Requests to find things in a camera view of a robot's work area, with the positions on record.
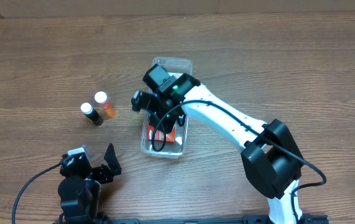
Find black bottle white cap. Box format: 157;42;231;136
80;102;103;126

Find orange bottle white cap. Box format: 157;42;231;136
94;91;116;118

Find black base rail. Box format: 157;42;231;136
52;214;330;224

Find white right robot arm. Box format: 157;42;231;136
132;64;303;223

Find red medicine box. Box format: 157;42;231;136
147;123;177;142

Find clear plastic container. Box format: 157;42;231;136
141;57;193;159

